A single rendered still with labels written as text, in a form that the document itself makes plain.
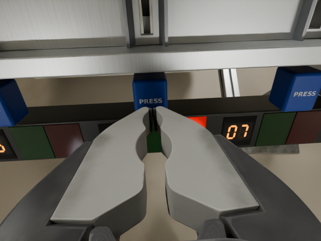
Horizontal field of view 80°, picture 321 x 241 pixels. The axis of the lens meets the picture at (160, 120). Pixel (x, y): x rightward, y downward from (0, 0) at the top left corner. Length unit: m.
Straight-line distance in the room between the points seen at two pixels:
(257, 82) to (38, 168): 1.04
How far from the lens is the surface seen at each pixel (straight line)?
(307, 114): 0.22
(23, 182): 0.99
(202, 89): 0.92
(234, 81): 0.61
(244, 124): 0.19
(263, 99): 0.22
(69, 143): 0.19
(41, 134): 0.20
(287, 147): 1.00
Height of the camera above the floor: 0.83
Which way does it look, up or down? 77 degrees down
